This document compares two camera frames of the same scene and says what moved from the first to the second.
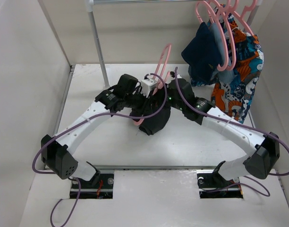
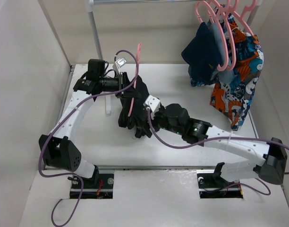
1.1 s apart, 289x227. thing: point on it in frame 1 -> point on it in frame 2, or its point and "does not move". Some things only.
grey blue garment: x=227 y=75 does not move
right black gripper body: x=173 y=102 -> x=161 y=122
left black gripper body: x=127 y=99 -> x=110 y=84
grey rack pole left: x=90 y=6 does not move
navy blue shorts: x=202 y=54 does not move
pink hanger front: x=197 y=5 does not move
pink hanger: x=161 y=77 -> x=131 y=98
